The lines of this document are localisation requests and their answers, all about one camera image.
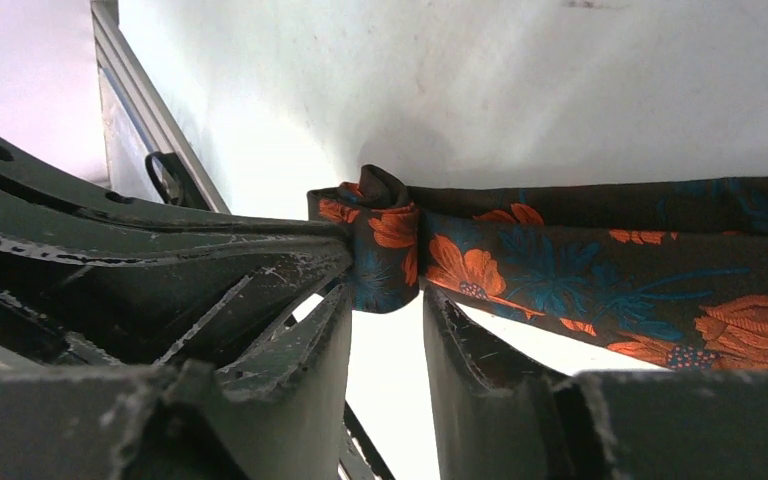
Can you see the aluminium corner post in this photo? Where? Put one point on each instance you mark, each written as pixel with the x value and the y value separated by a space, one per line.
pixel 148 156

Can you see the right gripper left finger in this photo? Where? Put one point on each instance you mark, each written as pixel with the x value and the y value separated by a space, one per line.
pixel 275 414

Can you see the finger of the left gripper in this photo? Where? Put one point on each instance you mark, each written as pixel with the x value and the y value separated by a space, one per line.
pixel 154 299
pixel 48 214

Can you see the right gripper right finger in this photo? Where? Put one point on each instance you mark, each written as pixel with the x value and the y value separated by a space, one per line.
pixel 498 414

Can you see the black orange floral tie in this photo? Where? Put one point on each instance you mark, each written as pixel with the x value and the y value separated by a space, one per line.
pixel 674 274

